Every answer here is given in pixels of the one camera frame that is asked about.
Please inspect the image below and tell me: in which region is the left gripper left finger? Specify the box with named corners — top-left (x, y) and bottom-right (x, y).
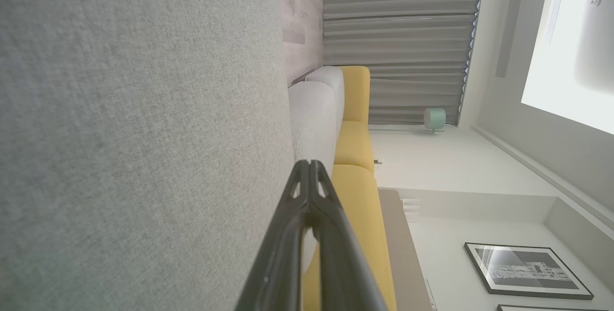
top-left (235, 160), bottom-right (310, 311)

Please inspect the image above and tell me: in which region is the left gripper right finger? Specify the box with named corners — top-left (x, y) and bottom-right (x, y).
top-left (309, 160), bottom-right (389, 311)

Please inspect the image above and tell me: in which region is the taupe sofa back panel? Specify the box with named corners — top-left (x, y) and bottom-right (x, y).
top-left (378, 188), bottom-right (435, 311)

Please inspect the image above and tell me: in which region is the mint green round lamp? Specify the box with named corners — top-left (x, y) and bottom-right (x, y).
top-left (423, 108), bottom-right (447, 134)

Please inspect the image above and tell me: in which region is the small grey sofa seat cushion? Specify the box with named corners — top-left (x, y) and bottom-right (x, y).
top-left (306, 65), bottom-right (345, 135)

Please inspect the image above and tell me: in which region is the large grey sofa seat cushion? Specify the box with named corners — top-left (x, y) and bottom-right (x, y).
top-left (0, 0), bottom-right (295, 311)

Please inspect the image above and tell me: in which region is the grey pleated curtain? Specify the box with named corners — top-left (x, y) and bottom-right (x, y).
top-left (322, 0), bottom-right (485, 126)

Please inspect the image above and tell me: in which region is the white linear ceiling vent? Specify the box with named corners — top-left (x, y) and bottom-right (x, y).
top-left (544, 0), bottom-right (572, 46)

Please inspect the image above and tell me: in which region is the black framed wall picture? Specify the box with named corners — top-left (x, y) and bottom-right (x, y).
top-left (496, 304), bottom-right (614, 311)
top-left (463, 242), bottom-right (595, 301)

